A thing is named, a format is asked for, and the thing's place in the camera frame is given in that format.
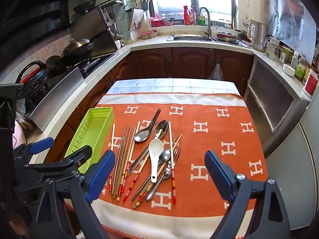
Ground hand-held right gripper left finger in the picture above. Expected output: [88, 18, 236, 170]
[30, 150, 116, 239]

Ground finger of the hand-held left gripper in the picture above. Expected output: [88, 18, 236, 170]
[22, 145, 93, 180]
[12, 137, 55, 165]

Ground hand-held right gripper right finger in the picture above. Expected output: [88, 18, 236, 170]
[204, 150, 292, 239]

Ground pile of chopsticks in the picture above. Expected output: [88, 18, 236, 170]
[108, 121, 183, 210]

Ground green plastic utensil tray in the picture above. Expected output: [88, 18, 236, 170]
[63, 106, 114, 175]

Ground small metal spoon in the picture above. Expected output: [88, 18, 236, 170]
[132, 149, 171, 202]
[145, 167, 173, 202]

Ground metal soup spoon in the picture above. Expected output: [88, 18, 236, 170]
[134, 109, 161, 143]

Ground white ceramic spoon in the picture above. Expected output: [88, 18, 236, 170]
[148, 139, 164, 183]

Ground large metal spoon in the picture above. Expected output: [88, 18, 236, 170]
[128, 119, 170, 176]

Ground orange printed blanket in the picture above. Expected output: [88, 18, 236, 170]
[90, 92, 270, 239]

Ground black red electric cooker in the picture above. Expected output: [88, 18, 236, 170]
[15, 60, 50, 100]

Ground stainless steel splash guard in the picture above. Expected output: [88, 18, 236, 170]
[68, 6, 117, 58]
[26, 67, 85, 133]

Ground black pot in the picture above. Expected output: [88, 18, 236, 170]
[45, 55, 73, 79]

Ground grey metal cabinet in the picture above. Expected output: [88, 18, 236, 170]
[243, 55, 312, 157]

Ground gas stove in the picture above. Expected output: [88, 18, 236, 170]
[80, 52, 116, 79]

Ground hanging plastic bag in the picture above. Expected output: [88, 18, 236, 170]
[209, 63, 223, 80]

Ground light blue tablecloth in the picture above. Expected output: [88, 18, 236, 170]
[106, 78, 241, 96]

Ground dark wok with lid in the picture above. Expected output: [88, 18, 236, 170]
[62, 38, 96, 58]

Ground black range hood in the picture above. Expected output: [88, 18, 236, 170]
[0, 0, 73, 55]

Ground brown wooden base cabinets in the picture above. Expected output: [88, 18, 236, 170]
[43, 46, 255, 162]

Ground white bowl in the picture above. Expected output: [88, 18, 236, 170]
[283, 63, 296, 77]

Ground red labelled container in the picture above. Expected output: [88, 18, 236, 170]
[303, 71, 319, 99]

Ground glass pitcher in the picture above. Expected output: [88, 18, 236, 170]
[264, 36, 281, 60]

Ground white plastic bottle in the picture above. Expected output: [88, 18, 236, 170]
[290, 51, 299, 69]

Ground stacked steel bowls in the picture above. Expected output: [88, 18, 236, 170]
[216, 30, 241, 43]

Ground white kitchen counter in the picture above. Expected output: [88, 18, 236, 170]
[25, 31, 319, 160]

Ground steel sink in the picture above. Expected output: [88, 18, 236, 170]
[166, 33, 215, 41]

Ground black hanging wok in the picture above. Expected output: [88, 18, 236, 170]
[73, 0, 103, 15]

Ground steel electric kettle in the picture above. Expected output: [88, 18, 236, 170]
[247, 20, 268, 53]

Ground steel faucet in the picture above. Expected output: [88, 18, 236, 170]
[198, 7, 212, 38]

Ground cutting board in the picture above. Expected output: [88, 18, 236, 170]
[128, 8, 144, 31]

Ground hook rail with utensils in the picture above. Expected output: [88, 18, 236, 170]
[101, 0, 122, 40]

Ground silver foil wall sheet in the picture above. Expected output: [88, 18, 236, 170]
[268, 0, 319, 64]

